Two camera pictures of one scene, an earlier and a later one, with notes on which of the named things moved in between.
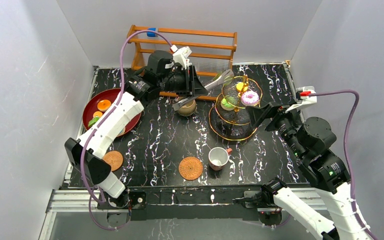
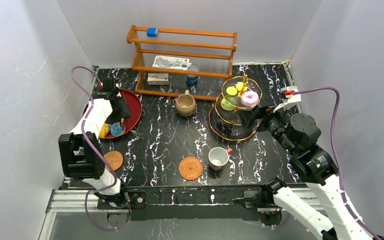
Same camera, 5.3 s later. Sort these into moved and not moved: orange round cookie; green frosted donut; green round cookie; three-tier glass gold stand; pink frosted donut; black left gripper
Moved: black left gripper; green round cookie
Not moved: orange round cookie; green frosted donut; three-tier glass gold stand; pink frosted donut
